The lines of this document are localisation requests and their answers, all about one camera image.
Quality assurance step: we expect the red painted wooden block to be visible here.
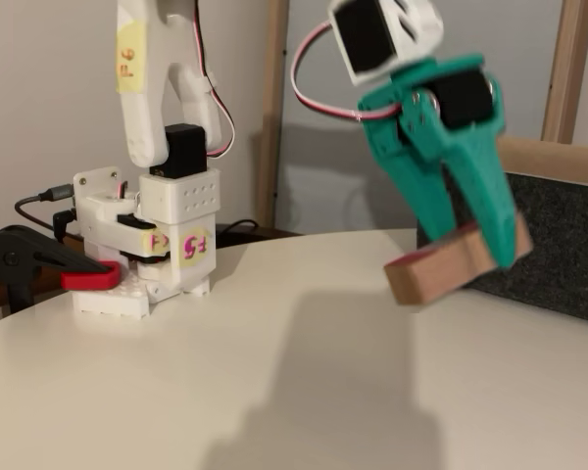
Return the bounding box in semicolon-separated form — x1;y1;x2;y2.
384;212;533;307

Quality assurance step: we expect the dark grey felt bin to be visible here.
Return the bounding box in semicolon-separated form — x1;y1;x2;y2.
416;136;588;327

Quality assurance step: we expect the grey board panel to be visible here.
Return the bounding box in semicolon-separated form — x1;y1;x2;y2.
273;0;564;236

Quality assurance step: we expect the black power plug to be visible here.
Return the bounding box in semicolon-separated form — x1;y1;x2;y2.
52;208;79;241

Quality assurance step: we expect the black clamp red pad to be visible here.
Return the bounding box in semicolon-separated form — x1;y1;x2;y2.
0;224;123;314

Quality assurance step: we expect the wooden shelf post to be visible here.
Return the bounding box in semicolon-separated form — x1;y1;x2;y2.
540;0;588;146
254;0;291;229

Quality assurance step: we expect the red white black servo cable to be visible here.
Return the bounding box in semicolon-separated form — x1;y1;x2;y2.
193;0;237;159
292;20;406;122

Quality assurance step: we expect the dark usb cable grey plug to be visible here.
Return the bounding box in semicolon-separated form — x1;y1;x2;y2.
14;184;77;236

